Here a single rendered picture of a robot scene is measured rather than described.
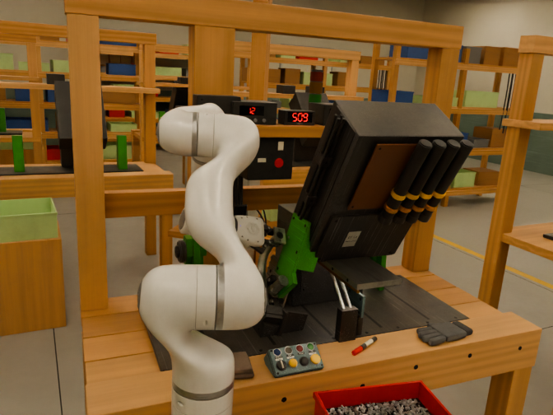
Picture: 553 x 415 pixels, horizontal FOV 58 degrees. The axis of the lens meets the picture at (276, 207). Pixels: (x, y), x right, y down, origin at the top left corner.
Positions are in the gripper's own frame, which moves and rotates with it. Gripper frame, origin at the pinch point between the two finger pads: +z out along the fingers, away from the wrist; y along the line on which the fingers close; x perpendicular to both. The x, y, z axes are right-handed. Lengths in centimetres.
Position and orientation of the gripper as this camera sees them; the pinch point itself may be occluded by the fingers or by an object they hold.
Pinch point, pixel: (274, 238)
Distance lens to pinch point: 163.9
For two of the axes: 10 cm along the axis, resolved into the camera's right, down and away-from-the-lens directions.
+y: -0.6, -8.5, 5.2
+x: -4.8, 4.8, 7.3
